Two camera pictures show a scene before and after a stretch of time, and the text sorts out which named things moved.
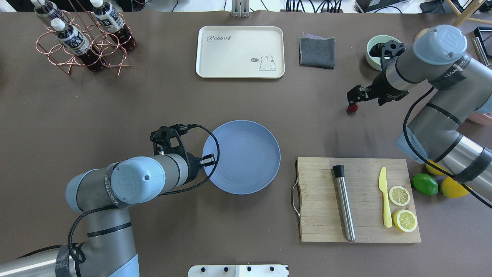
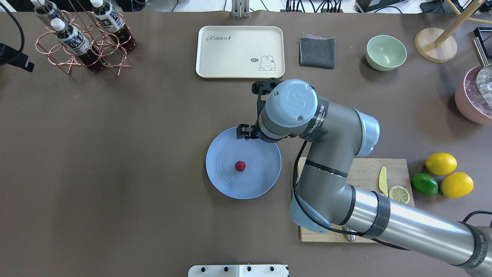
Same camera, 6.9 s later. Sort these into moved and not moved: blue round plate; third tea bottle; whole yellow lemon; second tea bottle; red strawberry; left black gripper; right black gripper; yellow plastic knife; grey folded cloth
Moved: red strawberry; left black gripper; right black gripper
Not moved: grey folded cloth; whole yellow lemon; third tea bottle; yellow plastic knife; second tea bottle; blue round plate
